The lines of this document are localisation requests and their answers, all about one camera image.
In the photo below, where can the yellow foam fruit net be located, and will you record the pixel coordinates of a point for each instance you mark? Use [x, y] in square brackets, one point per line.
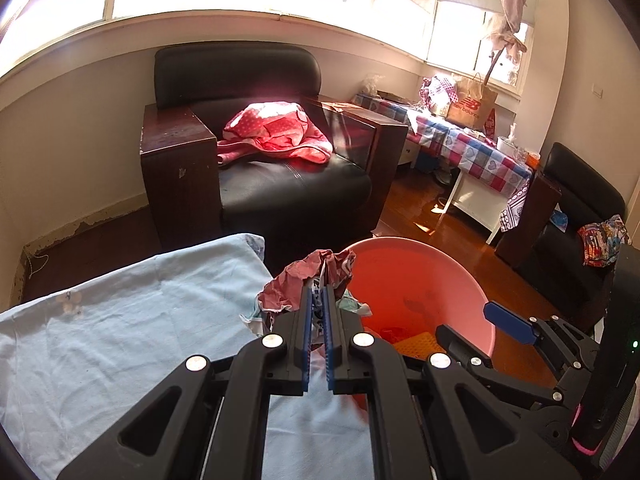
[420, 347]

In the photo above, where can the red polka dot cloth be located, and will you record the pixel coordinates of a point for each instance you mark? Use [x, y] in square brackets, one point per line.
[276, 130]

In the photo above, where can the black leather armchair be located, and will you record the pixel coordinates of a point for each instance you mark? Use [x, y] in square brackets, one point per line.
[294, 205]

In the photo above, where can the colourful snack bag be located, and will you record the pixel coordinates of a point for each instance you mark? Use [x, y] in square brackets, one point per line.
[601, 242]

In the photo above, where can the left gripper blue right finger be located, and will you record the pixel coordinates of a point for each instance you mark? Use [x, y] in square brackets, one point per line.
[328, 336]

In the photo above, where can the checkered cloth side table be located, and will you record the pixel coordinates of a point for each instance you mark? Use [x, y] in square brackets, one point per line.
[491, 186]

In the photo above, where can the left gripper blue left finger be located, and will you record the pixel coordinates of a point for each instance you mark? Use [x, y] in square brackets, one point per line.
[305, 347]

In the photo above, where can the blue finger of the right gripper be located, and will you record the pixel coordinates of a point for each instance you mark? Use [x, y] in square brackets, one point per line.
[508, 322]
[461, 350]

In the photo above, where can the red white paper ball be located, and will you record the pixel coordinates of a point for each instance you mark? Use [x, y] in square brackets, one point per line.
[285, 292]

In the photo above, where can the brown paper shopping bag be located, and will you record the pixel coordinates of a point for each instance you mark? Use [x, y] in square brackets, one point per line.
[475, 102]

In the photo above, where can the pink plastic trash bin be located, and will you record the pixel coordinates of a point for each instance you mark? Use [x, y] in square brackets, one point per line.
[412, 288]

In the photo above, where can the light blue floral tablecloth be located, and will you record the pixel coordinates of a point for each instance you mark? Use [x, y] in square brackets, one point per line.
[73, 362]

